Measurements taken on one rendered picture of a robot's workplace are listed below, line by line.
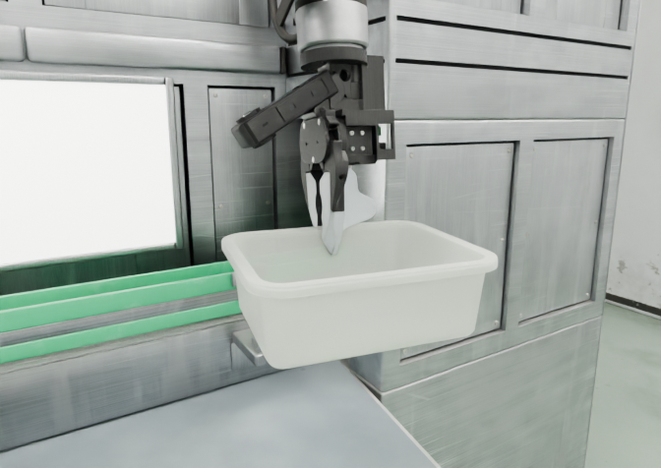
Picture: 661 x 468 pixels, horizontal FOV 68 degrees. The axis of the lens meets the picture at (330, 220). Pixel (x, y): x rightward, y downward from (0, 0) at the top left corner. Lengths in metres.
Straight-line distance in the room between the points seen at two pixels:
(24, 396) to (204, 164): 0.52
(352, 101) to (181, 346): 0.56
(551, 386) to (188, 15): 1.17
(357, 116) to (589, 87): 0.79
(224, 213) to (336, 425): 0.51
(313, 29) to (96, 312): 0.58
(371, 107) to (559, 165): 0.71
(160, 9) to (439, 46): 0.54
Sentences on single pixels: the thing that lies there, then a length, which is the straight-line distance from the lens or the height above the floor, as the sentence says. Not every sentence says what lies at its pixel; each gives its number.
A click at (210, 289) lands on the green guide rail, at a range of 0.92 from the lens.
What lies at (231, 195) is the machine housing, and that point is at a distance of 1.11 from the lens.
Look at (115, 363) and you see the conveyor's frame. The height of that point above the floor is 0.85.
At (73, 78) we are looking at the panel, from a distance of 1.00.
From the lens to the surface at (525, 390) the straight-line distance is 1.28.
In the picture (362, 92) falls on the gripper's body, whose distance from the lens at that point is 0.54.
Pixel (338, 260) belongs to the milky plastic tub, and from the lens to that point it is 0.54.
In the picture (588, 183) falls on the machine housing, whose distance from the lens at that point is 1.29.
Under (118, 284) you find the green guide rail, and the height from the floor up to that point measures 0.95.
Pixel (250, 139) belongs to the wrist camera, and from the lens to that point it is 0.49.
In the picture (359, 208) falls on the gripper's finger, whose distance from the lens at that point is 0.52.
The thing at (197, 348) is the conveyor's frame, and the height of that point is 0.84.
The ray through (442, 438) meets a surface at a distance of 1.13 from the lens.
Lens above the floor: 1.24
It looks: 12 degrees down
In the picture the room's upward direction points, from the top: straight up
